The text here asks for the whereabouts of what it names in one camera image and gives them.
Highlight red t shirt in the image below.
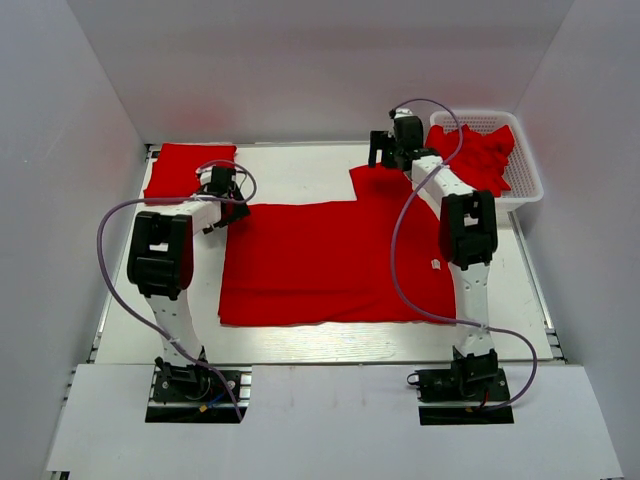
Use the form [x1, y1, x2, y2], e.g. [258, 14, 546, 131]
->
[218, 166, 456, 327]
[144, 143, 237, 199]

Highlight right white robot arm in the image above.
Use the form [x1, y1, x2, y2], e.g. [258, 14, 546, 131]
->
[368, 107, 498, 399]

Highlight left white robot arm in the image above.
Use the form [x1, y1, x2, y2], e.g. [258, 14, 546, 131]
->
[127, 160, 251, 399]

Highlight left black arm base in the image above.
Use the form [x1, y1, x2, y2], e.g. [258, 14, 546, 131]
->
[145, 357, 252, 424]

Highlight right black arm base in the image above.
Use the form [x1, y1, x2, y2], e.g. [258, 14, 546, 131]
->
[406, 350, 514, 427]

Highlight red t shirts in basket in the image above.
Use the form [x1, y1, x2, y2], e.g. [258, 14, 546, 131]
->
[449, 124, 515, 197]

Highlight folded red t shirt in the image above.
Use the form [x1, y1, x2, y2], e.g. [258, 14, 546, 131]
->
[144, 143, 237, 199]

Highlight white plastic basket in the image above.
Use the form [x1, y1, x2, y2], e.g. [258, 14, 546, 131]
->
[426, 110, 544, 212]

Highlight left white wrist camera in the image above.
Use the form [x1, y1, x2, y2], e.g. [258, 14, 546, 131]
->
[196, 167, 214, 187]

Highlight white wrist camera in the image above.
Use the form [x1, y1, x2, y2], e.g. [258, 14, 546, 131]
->
[388, 107, 414, 121]
[196, 167, 214, 187]

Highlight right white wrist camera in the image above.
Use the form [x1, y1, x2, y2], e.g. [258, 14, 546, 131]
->
[388, 107, 414, 121]

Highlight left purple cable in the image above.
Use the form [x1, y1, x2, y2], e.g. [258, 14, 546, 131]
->
[96, 159, 259, 422]

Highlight purple cable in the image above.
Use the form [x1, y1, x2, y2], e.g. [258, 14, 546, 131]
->
[389, 97, 539, 413]
[96, 159, 259, 422]

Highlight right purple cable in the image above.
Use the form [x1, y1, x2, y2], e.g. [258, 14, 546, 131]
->
[389, 97, 539, 413]

